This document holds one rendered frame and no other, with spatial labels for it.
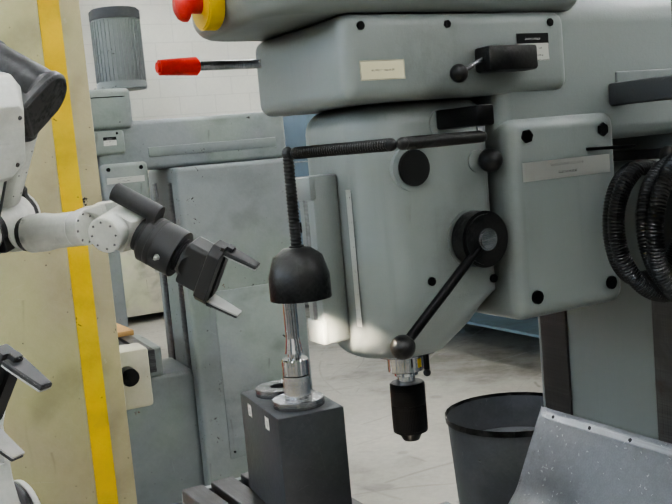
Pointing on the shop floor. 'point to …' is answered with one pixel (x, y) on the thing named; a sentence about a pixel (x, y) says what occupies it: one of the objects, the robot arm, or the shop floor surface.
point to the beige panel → (64, 293)
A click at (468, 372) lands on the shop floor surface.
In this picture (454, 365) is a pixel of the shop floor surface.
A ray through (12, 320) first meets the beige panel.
